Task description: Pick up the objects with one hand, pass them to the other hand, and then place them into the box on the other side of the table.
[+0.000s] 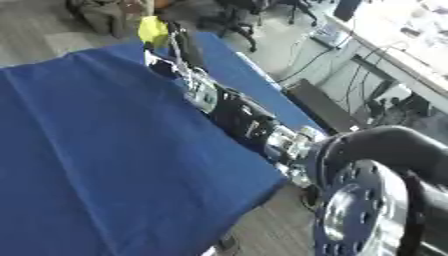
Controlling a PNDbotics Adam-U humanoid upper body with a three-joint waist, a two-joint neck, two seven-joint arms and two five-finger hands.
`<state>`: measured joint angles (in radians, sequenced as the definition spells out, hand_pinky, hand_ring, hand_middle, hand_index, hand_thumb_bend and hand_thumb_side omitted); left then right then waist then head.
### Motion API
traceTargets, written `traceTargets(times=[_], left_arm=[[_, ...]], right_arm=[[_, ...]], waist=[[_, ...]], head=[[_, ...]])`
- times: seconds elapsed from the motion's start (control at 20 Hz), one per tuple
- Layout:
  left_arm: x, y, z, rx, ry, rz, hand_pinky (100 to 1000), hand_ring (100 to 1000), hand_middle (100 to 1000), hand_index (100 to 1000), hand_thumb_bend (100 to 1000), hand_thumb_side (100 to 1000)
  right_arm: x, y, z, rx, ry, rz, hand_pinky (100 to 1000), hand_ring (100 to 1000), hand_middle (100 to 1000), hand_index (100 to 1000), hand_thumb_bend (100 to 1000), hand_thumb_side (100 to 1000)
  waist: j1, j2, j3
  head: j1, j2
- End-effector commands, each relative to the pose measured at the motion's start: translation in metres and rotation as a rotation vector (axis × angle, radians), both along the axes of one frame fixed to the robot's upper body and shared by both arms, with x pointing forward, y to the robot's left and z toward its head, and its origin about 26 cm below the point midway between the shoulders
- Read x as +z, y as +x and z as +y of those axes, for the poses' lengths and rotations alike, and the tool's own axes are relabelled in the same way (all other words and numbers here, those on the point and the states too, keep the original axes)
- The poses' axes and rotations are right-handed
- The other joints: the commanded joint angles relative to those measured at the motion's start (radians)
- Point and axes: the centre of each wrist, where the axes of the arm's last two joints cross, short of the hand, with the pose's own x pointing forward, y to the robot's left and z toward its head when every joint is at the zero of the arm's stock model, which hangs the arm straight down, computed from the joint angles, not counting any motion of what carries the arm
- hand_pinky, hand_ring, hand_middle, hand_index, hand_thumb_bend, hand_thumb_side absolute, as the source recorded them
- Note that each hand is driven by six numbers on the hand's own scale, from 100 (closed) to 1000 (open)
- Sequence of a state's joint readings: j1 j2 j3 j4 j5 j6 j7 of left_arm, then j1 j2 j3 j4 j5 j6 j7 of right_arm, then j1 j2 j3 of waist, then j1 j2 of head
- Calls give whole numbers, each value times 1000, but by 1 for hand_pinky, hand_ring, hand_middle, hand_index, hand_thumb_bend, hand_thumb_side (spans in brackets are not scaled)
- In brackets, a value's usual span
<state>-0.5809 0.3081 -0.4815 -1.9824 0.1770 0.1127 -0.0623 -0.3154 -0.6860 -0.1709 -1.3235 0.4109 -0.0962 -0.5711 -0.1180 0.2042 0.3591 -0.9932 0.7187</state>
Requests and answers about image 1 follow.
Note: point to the black monitor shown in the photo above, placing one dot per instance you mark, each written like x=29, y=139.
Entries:
x=347, y=8

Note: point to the yellow toy block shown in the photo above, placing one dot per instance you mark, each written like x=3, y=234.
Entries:
x=153, y=30

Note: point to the grey bag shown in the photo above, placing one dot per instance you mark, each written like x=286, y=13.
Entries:
x=104, y=15

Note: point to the black flat case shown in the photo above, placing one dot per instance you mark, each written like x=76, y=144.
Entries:
x=321, y=106

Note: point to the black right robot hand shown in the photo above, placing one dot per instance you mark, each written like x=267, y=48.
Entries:
x=188, y=50

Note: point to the black office chair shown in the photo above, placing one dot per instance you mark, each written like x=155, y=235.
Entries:
x=236, y=18
x=300, y=10

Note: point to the white desk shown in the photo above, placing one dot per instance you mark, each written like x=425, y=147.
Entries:
x=402, y=50

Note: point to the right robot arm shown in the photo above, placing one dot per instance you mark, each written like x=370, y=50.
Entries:
x=245, y=116

